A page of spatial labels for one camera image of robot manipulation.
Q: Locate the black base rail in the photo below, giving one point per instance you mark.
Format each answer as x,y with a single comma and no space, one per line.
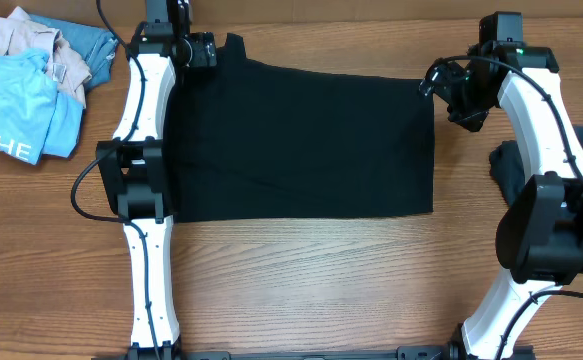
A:
401,353

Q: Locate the beige folded shirt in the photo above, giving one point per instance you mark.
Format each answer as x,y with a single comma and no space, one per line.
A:
18,33

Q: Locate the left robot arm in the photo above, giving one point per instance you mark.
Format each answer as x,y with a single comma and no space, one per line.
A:
134,170

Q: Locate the black t-shirt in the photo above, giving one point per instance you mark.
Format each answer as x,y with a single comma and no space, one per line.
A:
247,140

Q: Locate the light blue printed t-shirt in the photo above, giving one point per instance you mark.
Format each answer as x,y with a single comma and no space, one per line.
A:
36,118

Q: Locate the dark blue folded garment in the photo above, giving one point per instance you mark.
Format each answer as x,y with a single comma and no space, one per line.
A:
96,46

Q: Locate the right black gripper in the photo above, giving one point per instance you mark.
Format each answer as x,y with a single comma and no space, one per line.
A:
444,83

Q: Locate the dark grey garment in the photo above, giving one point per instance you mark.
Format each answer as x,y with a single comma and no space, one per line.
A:
507,168

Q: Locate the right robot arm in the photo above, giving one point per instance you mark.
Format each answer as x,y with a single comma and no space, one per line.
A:
539,240

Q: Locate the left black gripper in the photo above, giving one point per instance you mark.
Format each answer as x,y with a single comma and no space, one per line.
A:
205,51

